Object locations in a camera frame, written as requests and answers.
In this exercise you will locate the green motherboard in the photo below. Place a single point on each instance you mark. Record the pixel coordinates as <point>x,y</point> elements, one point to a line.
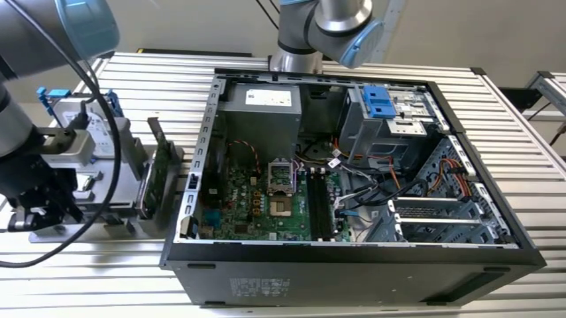
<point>247,212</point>

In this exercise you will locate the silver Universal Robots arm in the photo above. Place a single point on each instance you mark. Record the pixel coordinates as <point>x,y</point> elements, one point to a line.
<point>31,33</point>

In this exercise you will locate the grey parts rack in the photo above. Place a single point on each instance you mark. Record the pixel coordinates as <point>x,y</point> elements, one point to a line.
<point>169,185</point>

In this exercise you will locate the aluminium side table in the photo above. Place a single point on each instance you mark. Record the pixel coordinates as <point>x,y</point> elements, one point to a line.
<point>540,81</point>

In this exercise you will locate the grey power supply unit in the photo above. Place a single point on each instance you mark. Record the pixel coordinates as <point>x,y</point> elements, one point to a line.
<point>260,129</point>

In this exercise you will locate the RAM stick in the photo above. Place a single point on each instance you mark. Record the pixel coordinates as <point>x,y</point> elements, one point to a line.
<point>100,227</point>
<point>95,207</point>

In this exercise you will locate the hard disk in blue carrier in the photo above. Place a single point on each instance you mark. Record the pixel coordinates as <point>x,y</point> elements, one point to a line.
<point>99,139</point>

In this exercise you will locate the silver drive cage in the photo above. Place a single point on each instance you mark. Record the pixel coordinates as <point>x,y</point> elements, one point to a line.
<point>404,127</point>

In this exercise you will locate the CPU socket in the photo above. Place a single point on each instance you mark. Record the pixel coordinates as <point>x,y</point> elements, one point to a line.
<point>282,207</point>

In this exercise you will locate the black case fan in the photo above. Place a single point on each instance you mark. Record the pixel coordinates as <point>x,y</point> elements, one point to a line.
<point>215,172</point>

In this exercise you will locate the black PC case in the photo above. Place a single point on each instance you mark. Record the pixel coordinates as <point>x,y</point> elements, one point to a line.
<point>310,281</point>

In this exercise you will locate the blue plastic bay latch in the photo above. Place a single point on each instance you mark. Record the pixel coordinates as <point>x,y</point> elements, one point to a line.
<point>375,99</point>

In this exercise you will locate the silver disk bay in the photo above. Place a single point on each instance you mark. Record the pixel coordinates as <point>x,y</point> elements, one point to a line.
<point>432,220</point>

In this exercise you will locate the green graphics card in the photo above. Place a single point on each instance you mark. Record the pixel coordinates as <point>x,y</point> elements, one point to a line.
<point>155,185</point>

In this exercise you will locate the silver CPU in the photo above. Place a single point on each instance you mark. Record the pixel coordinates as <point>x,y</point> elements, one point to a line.
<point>85,182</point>

